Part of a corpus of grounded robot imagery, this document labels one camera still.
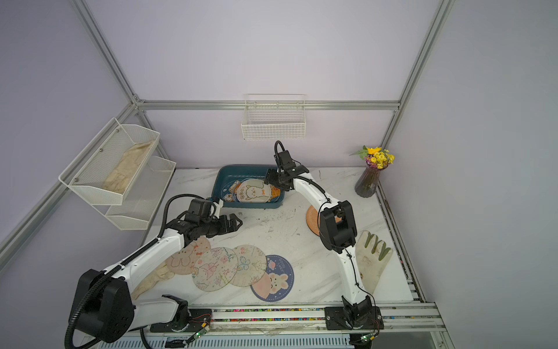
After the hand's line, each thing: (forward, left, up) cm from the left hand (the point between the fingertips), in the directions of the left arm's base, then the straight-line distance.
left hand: (232, 227), depth 86 cm
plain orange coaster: (+10, -34, -10) cm, 36 cm away
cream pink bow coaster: (-13, +7, -10) cm, 18 cm away
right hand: (+21, -12, +4) cm, 25 cm away
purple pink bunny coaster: (-17, -18, -10) cm, 27 cm away
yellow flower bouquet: (+26, -60, +14) cm, 67 cm away
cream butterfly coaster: (-12, -8, -10) cm, 17 cm away
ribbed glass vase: (+25, -61, -1) cm, 66 cm away
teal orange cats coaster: (+27, +8, -10) cm, 30 cm away
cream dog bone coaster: (+25, -5, -7) cm, 27 cm away
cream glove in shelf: (+10, +37, +20) cm, 44 cm away
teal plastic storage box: (+35, +11, -7) cm, 37 cm away
